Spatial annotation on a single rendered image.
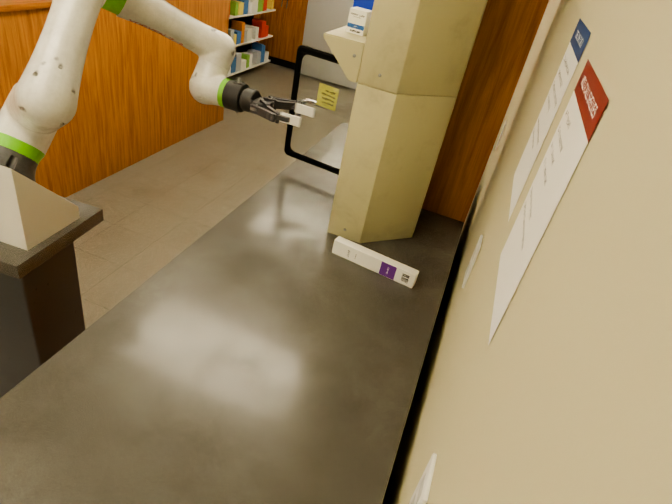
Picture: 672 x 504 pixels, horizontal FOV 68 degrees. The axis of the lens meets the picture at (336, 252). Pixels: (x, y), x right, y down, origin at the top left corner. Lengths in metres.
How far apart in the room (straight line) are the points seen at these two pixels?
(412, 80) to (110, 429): 1.05
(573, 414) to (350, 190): 1.26
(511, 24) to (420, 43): 0.40
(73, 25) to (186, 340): 0.78
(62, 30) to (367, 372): 1.05
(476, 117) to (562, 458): 1.51
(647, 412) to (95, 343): 1.06
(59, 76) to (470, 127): 1.18
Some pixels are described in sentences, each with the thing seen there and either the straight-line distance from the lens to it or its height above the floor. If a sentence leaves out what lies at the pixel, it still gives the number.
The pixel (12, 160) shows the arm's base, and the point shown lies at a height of 1.12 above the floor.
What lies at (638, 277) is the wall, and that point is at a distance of 0.26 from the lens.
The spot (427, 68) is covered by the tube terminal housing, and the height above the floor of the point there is 1.48.
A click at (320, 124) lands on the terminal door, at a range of 1.81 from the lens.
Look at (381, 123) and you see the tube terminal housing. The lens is 1.39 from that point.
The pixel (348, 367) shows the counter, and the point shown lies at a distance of 1.14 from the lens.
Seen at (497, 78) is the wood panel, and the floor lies 1.44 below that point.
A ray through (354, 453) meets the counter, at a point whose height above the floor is 0.94.
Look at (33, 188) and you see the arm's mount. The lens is 1.40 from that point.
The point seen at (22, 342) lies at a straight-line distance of 1.72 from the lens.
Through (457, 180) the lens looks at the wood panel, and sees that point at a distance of 1.79.
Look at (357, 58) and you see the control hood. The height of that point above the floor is 1.47.
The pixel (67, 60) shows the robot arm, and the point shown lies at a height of 1.37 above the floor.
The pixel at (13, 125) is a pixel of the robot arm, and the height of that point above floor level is 1.20.
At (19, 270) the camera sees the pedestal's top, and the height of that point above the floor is 0.92.
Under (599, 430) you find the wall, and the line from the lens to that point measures 0.25.
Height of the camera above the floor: 1.76
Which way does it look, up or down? 33 degrees down
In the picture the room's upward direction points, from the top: 12 degrees clockwise
